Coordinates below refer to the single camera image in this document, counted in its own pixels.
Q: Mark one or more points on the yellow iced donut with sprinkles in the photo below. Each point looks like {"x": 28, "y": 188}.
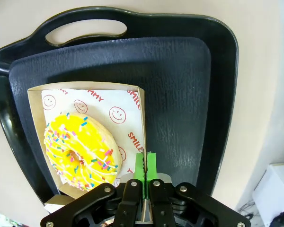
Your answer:
{"x": 85, "y": 132}

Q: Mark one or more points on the white smiley printed paper liner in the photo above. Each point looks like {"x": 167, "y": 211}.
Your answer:
{"x": 104, "y": 101}

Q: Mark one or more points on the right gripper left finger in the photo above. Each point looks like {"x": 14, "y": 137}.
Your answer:
{"x": 97, "y": 203}

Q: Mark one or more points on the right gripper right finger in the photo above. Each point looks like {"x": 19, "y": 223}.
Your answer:
{"x": 191, "y": 201}

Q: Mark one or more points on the white box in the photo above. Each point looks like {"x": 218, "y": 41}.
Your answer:
{"x": 274, "y": 189}

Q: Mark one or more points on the kraft paper food box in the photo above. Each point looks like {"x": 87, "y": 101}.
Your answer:
{"x": 54, "y": 201}
{"x": 34, "y": 101}

